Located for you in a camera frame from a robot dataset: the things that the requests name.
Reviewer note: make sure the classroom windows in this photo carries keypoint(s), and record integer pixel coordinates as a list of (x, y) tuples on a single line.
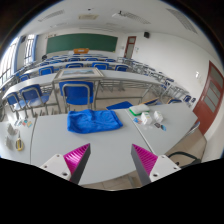
[(10, 61)]

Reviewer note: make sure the grey flat card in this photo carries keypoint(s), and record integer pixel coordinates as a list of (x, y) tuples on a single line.
[(12, 130), (9, 142)]

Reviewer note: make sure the red door with windows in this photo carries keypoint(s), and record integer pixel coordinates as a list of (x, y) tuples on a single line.
[(208, 100)]

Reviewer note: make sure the narrow red door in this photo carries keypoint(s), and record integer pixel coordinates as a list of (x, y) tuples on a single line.
[(130, 46)]

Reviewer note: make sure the blue small card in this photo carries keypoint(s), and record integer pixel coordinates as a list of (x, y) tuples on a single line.
[(137, 120)]

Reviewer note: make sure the person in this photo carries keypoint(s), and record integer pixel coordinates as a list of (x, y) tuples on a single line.
[(44, 57)]

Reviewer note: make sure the black wall speaker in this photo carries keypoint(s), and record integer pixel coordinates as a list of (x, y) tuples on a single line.
[(23, 39), (146, 34)]

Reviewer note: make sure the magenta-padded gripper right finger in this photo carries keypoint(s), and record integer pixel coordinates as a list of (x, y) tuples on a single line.
[(146, 160)]

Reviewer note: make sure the blue chair seat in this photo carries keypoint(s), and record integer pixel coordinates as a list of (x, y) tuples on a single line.
[(120, 105)]

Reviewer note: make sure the small white box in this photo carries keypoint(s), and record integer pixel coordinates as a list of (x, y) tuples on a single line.
[(146, 118), (158, 116)]

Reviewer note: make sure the yellow hand tool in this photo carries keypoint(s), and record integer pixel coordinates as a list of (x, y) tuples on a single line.
[(19, 144)]

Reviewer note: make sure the rows of blue chairs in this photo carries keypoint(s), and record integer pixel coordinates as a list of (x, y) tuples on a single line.
[(100, 65)]

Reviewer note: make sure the blue metal-frame chair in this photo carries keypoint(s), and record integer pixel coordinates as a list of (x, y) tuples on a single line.
[(12, 99), (77, 92), (31, 93)]

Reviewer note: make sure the white and green box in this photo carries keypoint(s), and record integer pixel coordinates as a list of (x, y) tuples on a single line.
[(139, 109)]

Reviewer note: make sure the orange object on lectern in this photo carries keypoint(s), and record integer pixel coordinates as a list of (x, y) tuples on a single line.
[(81, 51)]

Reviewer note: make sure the blue towel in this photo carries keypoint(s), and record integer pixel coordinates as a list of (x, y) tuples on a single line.
[(93, 120)]

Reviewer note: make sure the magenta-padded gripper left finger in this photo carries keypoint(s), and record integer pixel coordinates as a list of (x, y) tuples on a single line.
[(76, 159)]

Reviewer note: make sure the ceiling lights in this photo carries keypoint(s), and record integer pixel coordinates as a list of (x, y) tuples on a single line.
[(51, 15)]

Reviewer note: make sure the long grey desk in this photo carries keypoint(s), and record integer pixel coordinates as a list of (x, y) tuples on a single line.
[(126, 76)]

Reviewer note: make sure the green chalkboard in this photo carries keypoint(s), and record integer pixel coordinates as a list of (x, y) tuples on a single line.
[(81, 42)]

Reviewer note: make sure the framed picture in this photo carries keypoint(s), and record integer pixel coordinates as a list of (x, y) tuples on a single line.
[(78, 72)]

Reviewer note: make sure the colourful small cards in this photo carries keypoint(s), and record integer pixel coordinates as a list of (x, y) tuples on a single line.
[(25, 123)]

